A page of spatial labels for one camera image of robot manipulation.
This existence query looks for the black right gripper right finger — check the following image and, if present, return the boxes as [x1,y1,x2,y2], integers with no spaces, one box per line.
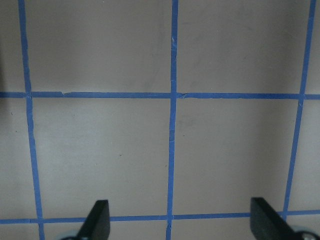
[250,197,299,240]

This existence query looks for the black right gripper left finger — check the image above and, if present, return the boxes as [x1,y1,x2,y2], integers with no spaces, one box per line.
[75,200,111,240]

